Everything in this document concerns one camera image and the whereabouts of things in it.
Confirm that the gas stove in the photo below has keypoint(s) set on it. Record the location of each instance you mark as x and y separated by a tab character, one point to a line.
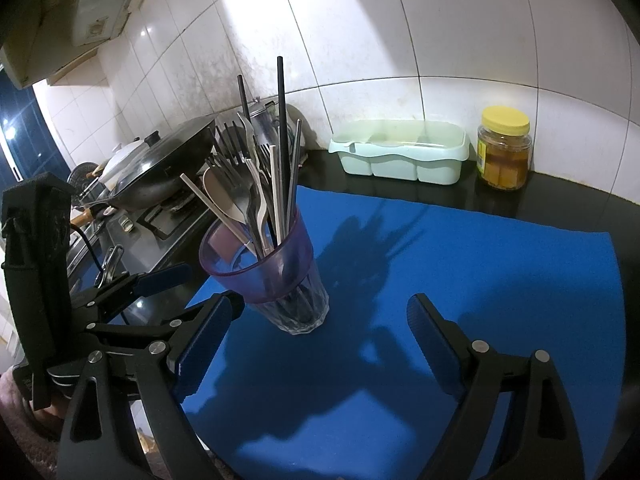
150	240

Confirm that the yellow lid glass jar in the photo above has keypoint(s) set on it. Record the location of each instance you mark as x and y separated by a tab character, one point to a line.
502	170

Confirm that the black wok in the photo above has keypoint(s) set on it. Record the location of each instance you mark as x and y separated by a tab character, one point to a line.
165	180

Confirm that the pale green divided tray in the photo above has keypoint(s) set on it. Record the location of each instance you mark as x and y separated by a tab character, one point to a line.
400	165

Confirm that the blue mat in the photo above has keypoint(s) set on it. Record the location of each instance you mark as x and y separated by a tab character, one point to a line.
450	260

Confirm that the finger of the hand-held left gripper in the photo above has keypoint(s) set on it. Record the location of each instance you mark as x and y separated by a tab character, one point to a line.
160	280
135	329

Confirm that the whitish silver chopstick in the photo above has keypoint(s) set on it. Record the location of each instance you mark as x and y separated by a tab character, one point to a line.
275	190

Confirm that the white pot lid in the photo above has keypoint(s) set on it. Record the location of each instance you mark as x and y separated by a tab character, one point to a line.
122	160

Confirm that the steel pitcher with lid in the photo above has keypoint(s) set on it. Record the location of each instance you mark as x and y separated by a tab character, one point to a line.
262	120

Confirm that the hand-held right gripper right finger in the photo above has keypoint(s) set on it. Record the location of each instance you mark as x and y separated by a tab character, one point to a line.
435	345

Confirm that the range hood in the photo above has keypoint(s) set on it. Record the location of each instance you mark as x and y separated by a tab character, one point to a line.
75	10

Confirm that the steel spoon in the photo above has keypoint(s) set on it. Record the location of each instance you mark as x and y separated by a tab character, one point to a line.
247	135
225	195

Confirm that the black printed chopstick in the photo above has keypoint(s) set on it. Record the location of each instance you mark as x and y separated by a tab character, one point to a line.
282	135

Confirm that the plain black chopstick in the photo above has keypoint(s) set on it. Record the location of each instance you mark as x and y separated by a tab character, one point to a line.
244	100

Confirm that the silver teal chopstick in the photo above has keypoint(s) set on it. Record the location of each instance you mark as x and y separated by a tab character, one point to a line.
295	170

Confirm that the purple rimmed glass cup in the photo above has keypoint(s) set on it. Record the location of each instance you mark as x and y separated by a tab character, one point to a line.
280	280

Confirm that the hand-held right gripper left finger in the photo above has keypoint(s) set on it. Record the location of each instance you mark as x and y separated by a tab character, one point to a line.
207	345

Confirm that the dark window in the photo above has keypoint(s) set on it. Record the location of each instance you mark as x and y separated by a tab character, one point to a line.
25	135

